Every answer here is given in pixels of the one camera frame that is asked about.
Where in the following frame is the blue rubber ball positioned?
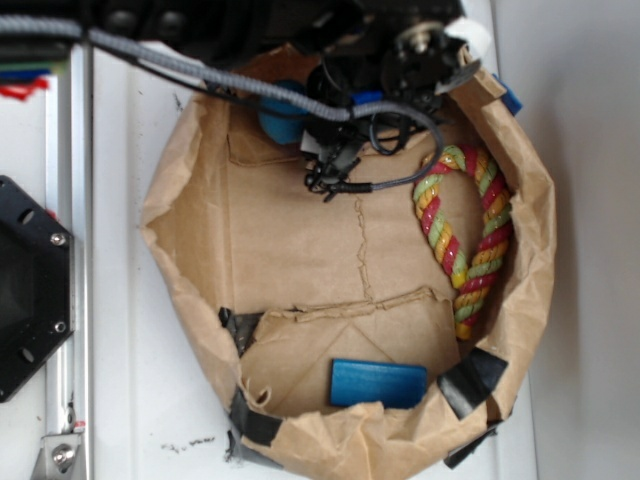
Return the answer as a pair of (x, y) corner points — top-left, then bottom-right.
(258, 96), (308, 145)

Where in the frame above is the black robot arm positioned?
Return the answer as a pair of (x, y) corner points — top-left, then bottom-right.
(78, 1), (481, 199)

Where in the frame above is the grey braided cable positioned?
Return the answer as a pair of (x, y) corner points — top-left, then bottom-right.
(0, 13), (445, 194)

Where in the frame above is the aluminium extrusion rail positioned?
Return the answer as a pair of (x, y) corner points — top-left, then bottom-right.
(31, 47), (93, 479)

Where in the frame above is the white cutting board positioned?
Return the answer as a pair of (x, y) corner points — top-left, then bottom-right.
(91, 0), (539, 480)

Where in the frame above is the multicolour rope toy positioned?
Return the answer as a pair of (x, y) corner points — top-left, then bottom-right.
(413, 145), (514, 341)

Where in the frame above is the blue rectangular block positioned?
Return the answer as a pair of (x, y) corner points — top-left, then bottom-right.
(329, 359), (428, 409)

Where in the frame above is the black octagonal mount plate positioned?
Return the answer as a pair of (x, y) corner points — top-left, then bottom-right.
(1, 175), (73, 403)

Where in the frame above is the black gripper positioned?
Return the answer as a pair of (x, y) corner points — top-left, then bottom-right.
(301, 16), (492, 195)

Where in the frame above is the brown paper bag tray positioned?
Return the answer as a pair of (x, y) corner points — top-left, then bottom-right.
(141, 70), (557, 479)

